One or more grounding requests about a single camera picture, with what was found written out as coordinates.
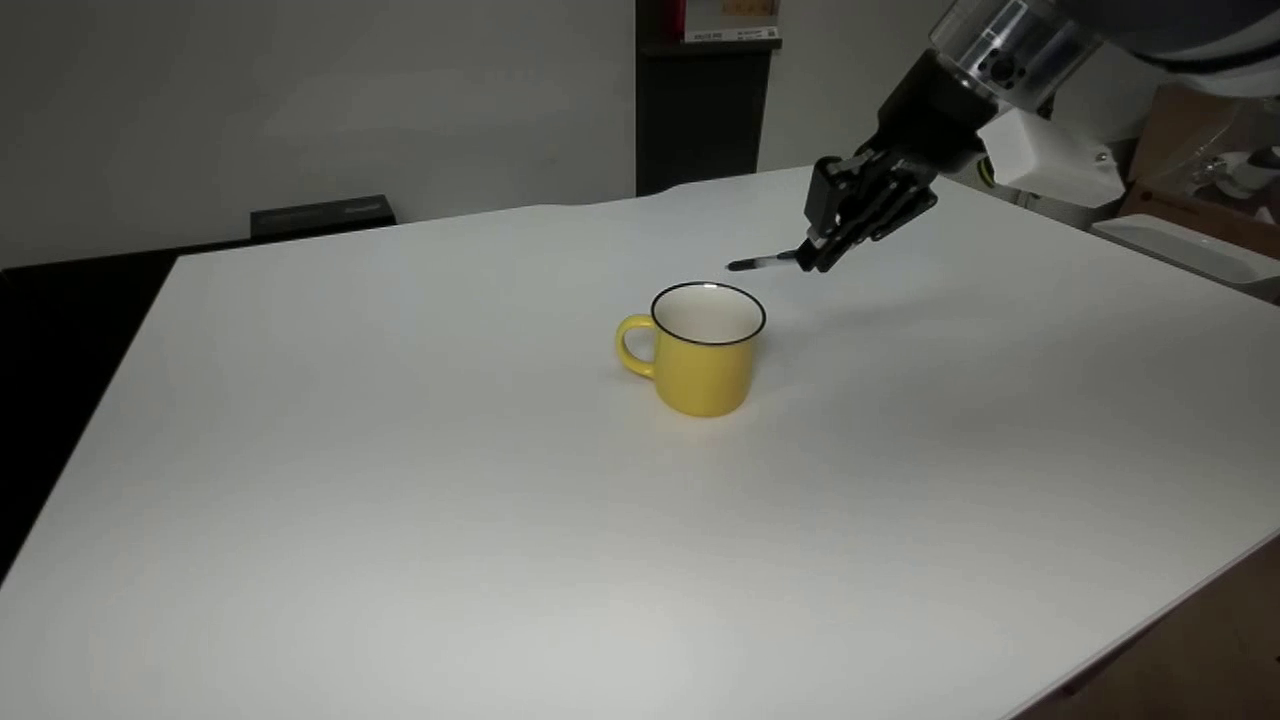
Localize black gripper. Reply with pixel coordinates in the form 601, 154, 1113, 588
800, 50, 1006, 281

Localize black pen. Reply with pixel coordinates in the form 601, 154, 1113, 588
725, 239, 820, 278

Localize yellow enamel mug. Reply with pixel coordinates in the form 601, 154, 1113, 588
614, 278, 773, 422

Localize dark wooden shelf cabinet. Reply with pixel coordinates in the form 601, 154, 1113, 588
631, 0, 788, 199

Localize red and yellow books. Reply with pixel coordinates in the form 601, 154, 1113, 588
682, 0, 784, 50

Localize white cylindrical bin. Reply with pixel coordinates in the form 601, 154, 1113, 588
1032, 177, 1142, 228

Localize brown cardboard box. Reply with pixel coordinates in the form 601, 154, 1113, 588
1120, 77, 1280, 261

